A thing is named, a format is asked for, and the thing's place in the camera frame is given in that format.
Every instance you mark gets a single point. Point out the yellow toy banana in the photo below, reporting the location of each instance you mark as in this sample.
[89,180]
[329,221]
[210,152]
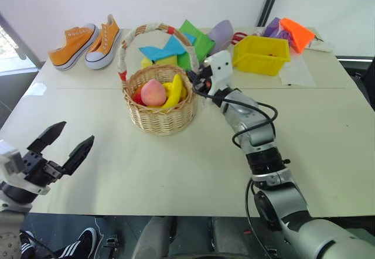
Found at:
[175,90]

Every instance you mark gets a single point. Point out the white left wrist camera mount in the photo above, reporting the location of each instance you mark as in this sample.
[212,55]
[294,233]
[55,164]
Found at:
[8,160]

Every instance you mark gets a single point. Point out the red and white striped item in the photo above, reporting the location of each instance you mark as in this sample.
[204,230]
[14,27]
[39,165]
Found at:
[238,37]

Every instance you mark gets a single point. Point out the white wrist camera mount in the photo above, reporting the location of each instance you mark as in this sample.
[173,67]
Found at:
[8,160]
[221,67]

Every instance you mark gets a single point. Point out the yellow sponge block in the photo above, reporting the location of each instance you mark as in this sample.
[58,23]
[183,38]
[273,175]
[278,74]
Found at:
[164,61]

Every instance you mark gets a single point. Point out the yellow plastic bin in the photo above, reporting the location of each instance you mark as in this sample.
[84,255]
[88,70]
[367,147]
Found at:
[257,62]

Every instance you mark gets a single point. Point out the purple plastic object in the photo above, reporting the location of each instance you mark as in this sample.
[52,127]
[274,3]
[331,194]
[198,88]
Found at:
[274,29]

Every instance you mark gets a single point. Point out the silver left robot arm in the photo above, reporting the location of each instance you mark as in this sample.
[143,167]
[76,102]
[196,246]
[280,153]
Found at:
[10,235]

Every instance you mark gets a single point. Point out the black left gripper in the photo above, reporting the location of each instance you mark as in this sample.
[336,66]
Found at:
[38,168]

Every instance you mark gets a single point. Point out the red orange toy fruit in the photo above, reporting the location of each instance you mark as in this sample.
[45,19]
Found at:
[138,97]

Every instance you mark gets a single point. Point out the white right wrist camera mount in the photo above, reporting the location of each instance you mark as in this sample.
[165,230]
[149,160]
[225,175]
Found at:
[221,67]

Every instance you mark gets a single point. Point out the dark window frame post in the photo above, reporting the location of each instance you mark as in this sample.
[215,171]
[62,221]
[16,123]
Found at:
[269,1]

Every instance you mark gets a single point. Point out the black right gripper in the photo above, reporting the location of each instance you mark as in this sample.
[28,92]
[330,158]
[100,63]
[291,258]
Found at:
[207,78]

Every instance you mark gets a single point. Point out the black shoe with white stripes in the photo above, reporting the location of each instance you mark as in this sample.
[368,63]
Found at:
[73,245]

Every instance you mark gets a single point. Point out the grey rounded shape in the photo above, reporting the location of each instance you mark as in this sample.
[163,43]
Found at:
[155,238]

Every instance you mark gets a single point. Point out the pink toy peach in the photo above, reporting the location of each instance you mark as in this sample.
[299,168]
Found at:
[153,93]

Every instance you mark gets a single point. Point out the grey window frame post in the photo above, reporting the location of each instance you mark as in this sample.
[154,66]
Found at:
[20,40]

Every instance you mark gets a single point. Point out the white crumpled cloth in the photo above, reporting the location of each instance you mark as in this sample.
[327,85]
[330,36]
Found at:
[320,45]

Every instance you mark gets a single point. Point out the clear plastic sheet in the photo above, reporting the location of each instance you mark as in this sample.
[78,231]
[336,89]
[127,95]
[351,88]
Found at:
[297,73]

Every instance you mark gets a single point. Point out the blue paper sheet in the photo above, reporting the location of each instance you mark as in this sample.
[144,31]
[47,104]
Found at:
[159,51]

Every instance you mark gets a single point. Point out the orange canvas sneaker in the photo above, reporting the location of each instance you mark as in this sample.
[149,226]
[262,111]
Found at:
[71,46]
[104,46]

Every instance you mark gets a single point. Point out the small red item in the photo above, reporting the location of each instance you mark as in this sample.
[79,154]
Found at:
[271,54]

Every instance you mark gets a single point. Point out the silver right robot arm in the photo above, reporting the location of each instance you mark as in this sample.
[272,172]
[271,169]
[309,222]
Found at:
[263,136]

